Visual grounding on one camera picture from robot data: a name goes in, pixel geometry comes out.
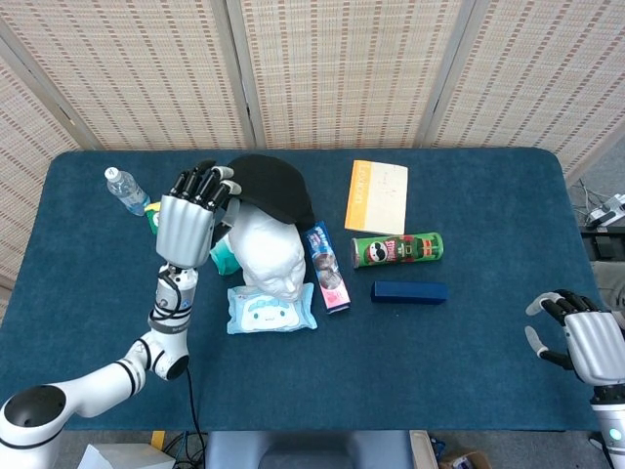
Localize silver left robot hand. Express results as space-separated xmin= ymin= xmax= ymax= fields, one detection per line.
xmin=154 ymin=159 xmax=244 ymax=269

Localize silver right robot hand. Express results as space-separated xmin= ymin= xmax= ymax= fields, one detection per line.
xmin=523 ymin=288 xmax=625 ymax=386

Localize black baseball cap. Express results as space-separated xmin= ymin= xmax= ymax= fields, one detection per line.
xmin=227 ymin=153 xmax=317 ymax=227

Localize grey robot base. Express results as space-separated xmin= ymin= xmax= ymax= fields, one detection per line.
xmin=202 ymin=429 xmax=414 ymax=469

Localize white foam mannequin head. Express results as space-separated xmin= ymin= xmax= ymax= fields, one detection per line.
xmin=228 ymin=199 xmax=307 ymax=302

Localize green box with yellow lid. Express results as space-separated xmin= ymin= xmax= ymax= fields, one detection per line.
xmin=144 ymin=200 xmax=164 ymax=230

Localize teal wet wipes pack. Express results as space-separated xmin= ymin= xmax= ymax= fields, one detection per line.
xmin=209 ymin=238 xmax=241 ymax=277

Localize clear plastic water bottle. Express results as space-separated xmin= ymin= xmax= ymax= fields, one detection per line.
xmin=104 ymin=166 xmax=152 ymax=217

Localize black stand base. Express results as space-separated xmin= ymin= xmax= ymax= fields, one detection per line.
xmin=580 ymin=227 xmax=625 ymax=263

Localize light blue cartoon wipes pack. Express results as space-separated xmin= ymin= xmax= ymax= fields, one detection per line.
xmin=226 ymin=281 xmax=319 ymax=336

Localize white power strip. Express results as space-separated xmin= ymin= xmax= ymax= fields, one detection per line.
xmin=585 ymin=192 xmax=625 ymax=227

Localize blue Oreo cookie box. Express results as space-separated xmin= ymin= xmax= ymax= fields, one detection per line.
xmin=301 ymin=220 xmax=353 ymax=316

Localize brown cardboard box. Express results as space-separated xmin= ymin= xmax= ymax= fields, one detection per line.
xmin=437 ymin=447 xmax=492 ymax=469

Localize dark blue rectangular box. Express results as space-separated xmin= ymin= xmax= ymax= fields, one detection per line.
xmin=370 ymin=280 xmax=449 ymax=307

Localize yellow and cream notebook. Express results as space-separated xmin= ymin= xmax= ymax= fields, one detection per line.
xmin=344 ymin=159 xmax=409 ymax=235

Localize green Pringles can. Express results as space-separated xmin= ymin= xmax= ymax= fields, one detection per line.
xmin=351 ymin=232 xmax=445 ymax=273

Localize blue table cloth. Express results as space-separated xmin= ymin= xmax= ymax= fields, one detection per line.
xmin=0 ymin=148 xmax=611 ymax=434

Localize woven bamboo folding screen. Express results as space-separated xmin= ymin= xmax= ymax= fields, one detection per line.
xmin=0 ymin=0 xmax=625 ymax=323

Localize white paper sheet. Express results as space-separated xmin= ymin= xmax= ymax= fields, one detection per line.
xmin=76 ymin=442 xmax=177 ymax=469

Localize black floor cables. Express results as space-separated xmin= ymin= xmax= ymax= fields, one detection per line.
xmin=568 ymin=178 xmax=606 ymax=221

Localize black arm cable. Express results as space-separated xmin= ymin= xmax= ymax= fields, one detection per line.
xmin=156 ymin=267 xmax=209 ymax=469

